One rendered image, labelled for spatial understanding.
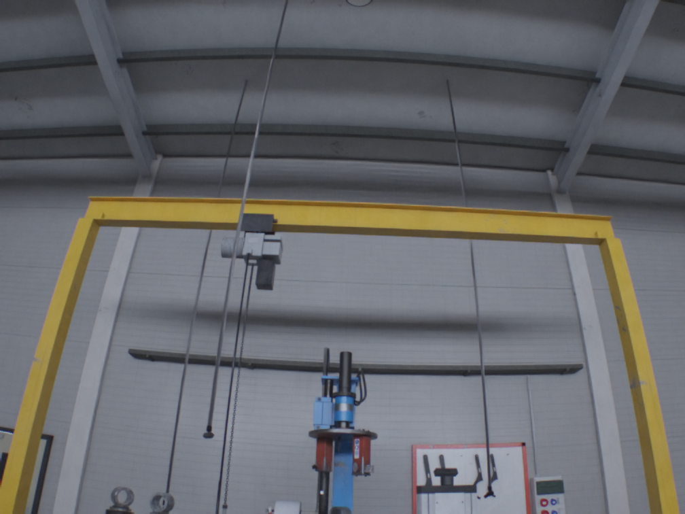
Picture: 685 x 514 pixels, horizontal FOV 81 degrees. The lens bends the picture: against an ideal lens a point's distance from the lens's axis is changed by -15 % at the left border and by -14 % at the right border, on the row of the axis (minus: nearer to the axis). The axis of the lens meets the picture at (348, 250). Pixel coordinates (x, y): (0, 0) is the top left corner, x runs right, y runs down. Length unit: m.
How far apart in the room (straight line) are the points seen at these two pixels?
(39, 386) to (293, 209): 2.74
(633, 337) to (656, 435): 0.86
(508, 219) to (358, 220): 1.45
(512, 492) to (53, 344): 5.31
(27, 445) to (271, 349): 3.38
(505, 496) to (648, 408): 2.55
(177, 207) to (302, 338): 2.65
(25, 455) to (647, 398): 5.09
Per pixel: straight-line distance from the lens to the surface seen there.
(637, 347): 4.52
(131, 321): 7.04
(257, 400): 6.20
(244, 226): 4.27
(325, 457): 4.07
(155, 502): 3.86
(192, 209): 4.62
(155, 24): 7.12
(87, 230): 4.83
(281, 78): 7.09
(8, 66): 8.46
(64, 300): 4.55
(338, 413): 4.00
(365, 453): 3.86
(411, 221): 4.38
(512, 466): 6.35
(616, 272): 4.75
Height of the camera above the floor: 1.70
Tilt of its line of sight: 30 degrees up
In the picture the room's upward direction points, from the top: 2 degrees clockwise
